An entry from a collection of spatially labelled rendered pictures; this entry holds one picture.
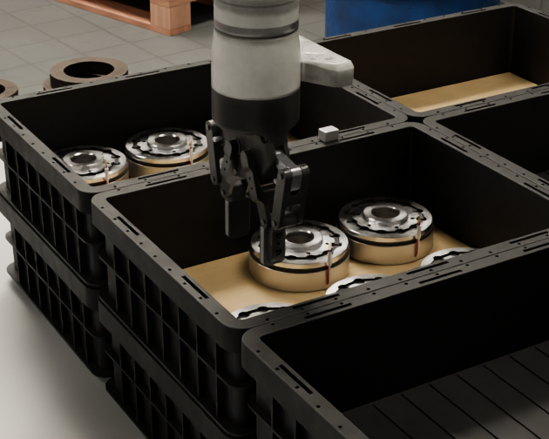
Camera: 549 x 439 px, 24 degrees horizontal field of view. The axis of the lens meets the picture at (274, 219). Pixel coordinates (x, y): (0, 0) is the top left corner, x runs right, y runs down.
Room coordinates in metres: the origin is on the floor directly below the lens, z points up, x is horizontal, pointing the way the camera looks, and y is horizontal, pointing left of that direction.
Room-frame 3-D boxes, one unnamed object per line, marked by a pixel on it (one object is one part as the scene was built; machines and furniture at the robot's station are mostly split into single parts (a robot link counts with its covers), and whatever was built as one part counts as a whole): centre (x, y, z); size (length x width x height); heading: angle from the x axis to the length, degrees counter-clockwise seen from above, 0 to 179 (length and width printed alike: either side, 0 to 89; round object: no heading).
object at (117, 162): (1.36, 0.22, 0.86); 0.10 x 0.10 x 0.01
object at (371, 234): (1.22, -0.12, 0.86); 0.10 x 0.10 x 0.01
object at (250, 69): (1.02, 0.00, 1.12); 0.11 x 0.09 x 0.06; 122
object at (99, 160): (1.36, 0.22, 0.86); 0.05 x 0.05 x 0.01
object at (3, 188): (1.36, 0.09, 0.87); 0.40 x 0.30 x 0.11; 121
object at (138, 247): (1.10, -0.06, 0.92); 0.40 x 0.30 x 0.02; 121
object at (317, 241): (1.16, -0.03, 0.86); 0.05 x 0.05 x 0.01
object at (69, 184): (1.36, 0.09, 0.92); 0.40 x 0.30 x 0.02; 121
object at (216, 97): (1.01, 0.02, 1.05); 0.08 x 0.08 x 0.09
